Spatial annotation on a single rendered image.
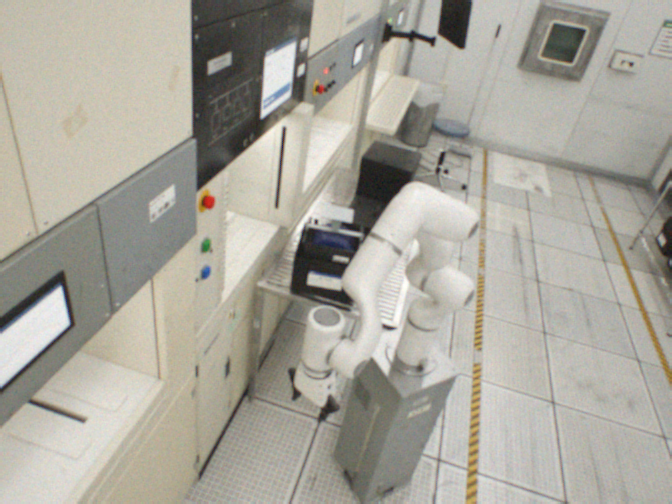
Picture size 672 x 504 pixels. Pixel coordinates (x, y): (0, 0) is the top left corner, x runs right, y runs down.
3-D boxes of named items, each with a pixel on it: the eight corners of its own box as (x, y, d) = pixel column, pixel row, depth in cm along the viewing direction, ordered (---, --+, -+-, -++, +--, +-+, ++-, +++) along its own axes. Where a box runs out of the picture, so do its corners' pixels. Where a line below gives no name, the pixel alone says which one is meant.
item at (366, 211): (395, 254, 234) (401, 231, 227) (337, 237, 238) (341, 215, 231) (404, 224, 258) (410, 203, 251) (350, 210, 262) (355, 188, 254)
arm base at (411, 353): (446, 367, 179) (461, 331, 168) (405, 382, 170) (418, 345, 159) (415, 332, 192) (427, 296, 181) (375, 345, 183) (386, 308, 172)
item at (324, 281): (288, 291, 200) (293, 257, 190) (299, 253, 223) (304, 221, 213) (355, 303, 200) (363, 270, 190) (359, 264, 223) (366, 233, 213)
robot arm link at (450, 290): (418, 303, 177) (436, 250, 164) (463, 331, 169) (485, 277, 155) (400, 318, 169) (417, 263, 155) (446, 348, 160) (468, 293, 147)
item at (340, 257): (294, 285, 202) (303, 221, 184) (302, 257, 219) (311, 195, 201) (352, 296, 202) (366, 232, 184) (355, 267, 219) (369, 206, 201)
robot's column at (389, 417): (412, 483, 221) (463, 372, 178) (361, 510, 208) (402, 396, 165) (379, 433, 240) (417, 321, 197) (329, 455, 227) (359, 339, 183)
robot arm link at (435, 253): (440, 309, 161) (400, 284, 169) (460, 282, 165) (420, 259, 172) (437, 224, 119) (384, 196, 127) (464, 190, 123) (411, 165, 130)
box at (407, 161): (401, 213, 268) (412, 172, 253) (352, 198, 273) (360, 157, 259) (411, 192, 291) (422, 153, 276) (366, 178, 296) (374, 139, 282)
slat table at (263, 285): (362, 440, 236) (398, 327, 192) (247, 401, 244) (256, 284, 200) (403, 285, 341) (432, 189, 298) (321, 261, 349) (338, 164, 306)
